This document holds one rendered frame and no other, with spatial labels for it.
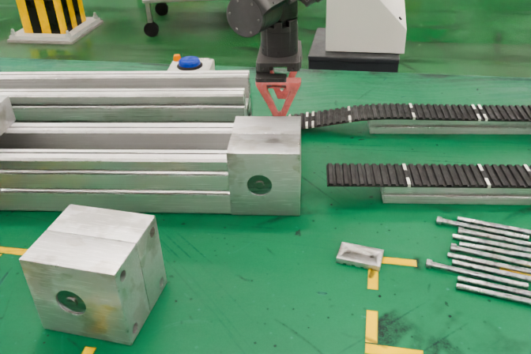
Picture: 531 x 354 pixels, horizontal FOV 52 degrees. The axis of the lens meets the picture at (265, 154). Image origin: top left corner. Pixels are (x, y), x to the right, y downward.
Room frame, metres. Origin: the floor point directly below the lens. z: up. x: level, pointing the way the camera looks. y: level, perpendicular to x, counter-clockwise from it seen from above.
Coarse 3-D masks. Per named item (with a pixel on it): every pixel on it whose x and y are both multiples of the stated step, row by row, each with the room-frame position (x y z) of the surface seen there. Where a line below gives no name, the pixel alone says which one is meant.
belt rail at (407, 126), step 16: (384, 128) 0.76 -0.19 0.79; (400, 128) 0.76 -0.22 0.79; (416, 128) 0.76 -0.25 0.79; (432, 128) 0.76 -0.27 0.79; (448, 128) 0.75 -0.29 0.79; (464, 128) 0.75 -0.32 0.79; (480, 128) 0.75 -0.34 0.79; (496, 128) 0.75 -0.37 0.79; (512, 128) 0.75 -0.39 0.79; (528, 128) 0.74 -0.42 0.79
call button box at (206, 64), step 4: (200, 60) 0.97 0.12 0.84; (204, 60) 0.97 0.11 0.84; (208, 60) 0.97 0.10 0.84; (212, 60) 0.97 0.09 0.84; (172, 64) 0.96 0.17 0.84; (176, 64) 0.96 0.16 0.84; (200, 64) 0.94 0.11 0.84; (204, 64) 0.95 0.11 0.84; (208, 64) 0.95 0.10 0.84; (212, 64) 0.96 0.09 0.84; (168, 68) 0.94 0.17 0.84; (172, 68) 0.94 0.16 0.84; (176, 68) 0.94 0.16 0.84; (180, 68) 0.93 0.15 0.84; (184, 68) 0.93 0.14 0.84; (188, 68) 0.93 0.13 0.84; (192, 68) 0.93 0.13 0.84; (196, 68) 0.93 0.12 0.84; (200, 68) 0.93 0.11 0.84; (204, 68) 0.93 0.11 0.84; (208, 68) 0.93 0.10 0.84; (212, 68) 0.95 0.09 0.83
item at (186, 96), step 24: (0, 72) 0.89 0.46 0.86; (24, 72) 0.89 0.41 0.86; (48, 72) 0.88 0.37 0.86; (72, 72) 0.88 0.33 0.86; (96, 72) 0.87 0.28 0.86; (120, 72) 0.87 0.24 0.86; (144, 72) 0.86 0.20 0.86; (168, 72) 0.86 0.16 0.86; (192, 72) 0.85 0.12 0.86; (216, 72) 0.85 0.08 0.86; (240, 72) 0.84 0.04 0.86; (24, 96) 0.79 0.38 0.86; (48, 96) 0.78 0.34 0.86; (72, 96) 0.78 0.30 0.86; (96, 96) 0.78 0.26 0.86; (120, 96) 0.77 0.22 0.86; (144, 96) 0.77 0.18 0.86; (168, 96) 0.77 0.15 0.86; (192, 96) 0.76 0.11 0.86; (216, 96) 0.76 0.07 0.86; (240, 96) 0.76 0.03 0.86; (24, 120) 0.79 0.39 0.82; (48, 120) 0.78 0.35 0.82; (72, 120) 0.78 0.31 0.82; (96, 120) 0.78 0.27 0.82; (120, 120) 0.77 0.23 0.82; (144, 120) 0.77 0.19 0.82; (168, 120) 0.77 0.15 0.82; (192, 120) 0.76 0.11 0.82; (216, 120) 0.76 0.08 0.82
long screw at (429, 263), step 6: (426, 264) 0.45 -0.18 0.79; (432, 264) 0.45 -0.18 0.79; (438, 264) 0.45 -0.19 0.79; (450, 270) 0.44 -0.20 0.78; (456, 270) 0.44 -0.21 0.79; (462, 270) 0.44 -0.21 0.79; (468, 270) 0.44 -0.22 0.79; (474, 276) 0.43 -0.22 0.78; (480, 276) 0.43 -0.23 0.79; (486, 276) 0.43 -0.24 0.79; (492, 276) 0.43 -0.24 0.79; (504, 282) 0.42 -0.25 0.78; (510, 282) 0.42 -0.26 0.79; (516, 282) 0.42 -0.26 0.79; (522, 282) 0.42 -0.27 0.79
